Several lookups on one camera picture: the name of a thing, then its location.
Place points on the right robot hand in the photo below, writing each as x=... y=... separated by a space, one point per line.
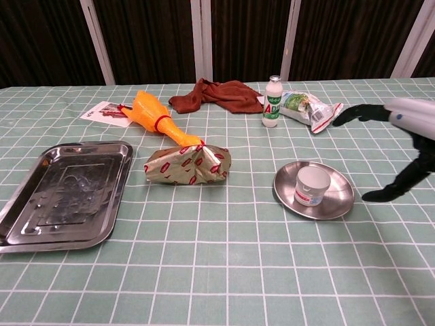
x=414 y=115

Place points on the snack wrapper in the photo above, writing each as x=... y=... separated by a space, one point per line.
x=187 y=166

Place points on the round steel plate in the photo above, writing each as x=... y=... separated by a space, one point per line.
x=340 y=200

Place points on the white milk drink bottle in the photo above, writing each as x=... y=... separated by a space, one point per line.
x=272 y=105

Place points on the brown towel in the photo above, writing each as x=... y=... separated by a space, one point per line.
x=231 y=95

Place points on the green checked tablecloth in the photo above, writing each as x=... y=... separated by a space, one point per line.
x=217 y=265

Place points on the yellow rubber chicken toy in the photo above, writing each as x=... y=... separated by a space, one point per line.
x=149 y=112

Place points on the white printed card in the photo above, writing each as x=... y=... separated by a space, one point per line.
x=100 y=113

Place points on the rectangular steel tray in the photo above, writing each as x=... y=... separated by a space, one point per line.
x=64 y=197

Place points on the dark folding screen white frame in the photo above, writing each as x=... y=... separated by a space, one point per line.
x=153 y=37

